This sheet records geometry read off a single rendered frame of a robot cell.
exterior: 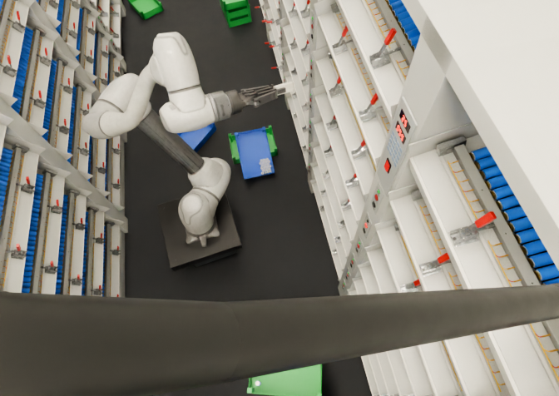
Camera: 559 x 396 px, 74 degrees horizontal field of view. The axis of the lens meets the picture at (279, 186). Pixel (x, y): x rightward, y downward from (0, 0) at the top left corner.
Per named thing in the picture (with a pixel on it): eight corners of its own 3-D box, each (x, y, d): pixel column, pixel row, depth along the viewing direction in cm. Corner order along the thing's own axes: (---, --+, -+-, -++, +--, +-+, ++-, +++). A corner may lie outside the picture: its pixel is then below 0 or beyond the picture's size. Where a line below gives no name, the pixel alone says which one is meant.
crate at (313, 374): (249, 393, 157) (246, 393, 150) (254, 341, 167) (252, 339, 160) (320, 398, 155) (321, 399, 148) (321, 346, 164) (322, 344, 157)
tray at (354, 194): (359, 230, 133) (355, 220, 124) (317, 102, 162) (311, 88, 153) (416, 212, 129) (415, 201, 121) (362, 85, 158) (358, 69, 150)
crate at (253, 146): (274, 173, 245) (274, 172, 237) (244, 179, 244) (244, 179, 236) (264, 128, 246) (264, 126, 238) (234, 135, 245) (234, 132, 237)
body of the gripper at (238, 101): (225, 110, 126) (250, 103, 128) (234, 119, 119) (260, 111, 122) (220, 89, 121) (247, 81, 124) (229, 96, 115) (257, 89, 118)
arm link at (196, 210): (178, 229, 195) (167, 211, 176) (194, 200, 203) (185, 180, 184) (206, 240, 193) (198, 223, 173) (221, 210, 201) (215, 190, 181)
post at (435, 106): (342, 304, 203) (453, 56, 51) (338, 287, 207) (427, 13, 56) (378, 296, 204) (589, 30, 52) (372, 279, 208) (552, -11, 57)
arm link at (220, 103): (217, 126, 118) (234, 121, 119) (211, 99, 113) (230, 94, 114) (210, 116, 125) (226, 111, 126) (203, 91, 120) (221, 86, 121)
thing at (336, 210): (348, 262, 166) (343, 254, 154) (314, 151, 195) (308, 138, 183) (393, 249, 162) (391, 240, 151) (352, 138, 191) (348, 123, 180)
